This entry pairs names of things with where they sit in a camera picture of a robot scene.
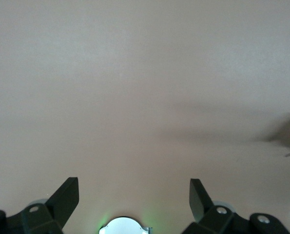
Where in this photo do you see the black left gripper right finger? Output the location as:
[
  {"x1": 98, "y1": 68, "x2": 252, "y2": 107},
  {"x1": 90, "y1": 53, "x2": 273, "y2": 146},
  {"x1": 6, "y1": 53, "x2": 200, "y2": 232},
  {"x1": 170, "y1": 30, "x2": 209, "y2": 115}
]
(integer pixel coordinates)
[{"x1": 181, "y1": 178, "x2": 290, "y2": 234}]

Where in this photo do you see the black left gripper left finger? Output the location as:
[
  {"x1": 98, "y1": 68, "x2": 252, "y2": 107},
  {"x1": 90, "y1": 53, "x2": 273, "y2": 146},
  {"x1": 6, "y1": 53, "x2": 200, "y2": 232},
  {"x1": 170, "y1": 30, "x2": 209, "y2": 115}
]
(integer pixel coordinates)
[{"x1": 0, "y1": 177, "x2": 80, "y2": 234}]

